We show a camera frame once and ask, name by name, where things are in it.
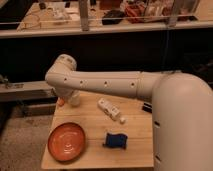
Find orange pepper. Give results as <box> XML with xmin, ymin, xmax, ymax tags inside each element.
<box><xmin>57</xmin><ymin>98</ymin><xmax>65</xmax><ymax>107</ymax></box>

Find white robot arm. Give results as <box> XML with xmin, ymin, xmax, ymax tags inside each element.
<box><xmin>45</xmin><ymin>54</ymin><xmax>213</xmax><ymax>171</ymax></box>

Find white ceramic cup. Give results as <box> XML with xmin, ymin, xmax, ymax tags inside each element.
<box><xmin>68</xmin><ymin>91</ymin><xmax>80</xmax><ymax>107</ymax></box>

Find orange plate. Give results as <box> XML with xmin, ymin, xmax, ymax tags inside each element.
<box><xmin>47</xmin><ymin>122</ymin><xmax>86</xmax><ymax>162</ymax></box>

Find white plastic bottle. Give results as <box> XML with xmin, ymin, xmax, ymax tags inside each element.
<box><xmin>97</xmin><ymin>98</ymin><xmax>126</xmax><ymax>124</ymax></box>

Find blue crumpled cloth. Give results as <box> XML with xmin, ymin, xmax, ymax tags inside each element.
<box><xmin>103</xmin><ymin>133</ymin><xmax>128</xmax><ymax>149</ymax></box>

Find black bag on shelf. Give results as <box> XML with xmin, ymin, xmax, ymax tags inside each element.
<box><xmin>102</xmin><ymin>10</ymin><xmax>125</xmax><ymax>25</ymax></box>

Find red cloth on shelf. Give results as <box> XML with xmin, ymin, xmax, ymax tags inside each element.
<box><xmin>125</xmin><ymin>4</ymin><xmax>145</xmax><ymax>23</ymax></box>

